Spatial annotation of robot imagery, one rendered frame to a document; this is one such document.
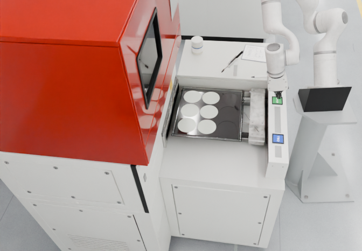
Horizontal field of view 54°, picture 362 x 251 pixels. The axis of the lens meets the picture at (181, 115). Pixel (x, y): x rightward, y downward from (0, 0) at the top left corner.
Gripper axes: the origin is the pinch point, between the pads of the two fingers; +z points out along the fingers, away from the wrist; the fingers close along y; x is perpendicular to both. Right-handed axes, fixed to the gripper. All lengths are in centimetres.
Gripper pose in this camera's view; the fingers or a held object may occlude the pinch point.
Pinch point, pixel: (278, 94)
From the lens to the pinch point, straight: 195.4
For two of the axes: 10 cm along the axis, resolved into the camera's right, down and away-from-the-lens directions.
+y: 9.5, -0.6, -3.1
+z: 2.7, 6.6, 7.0
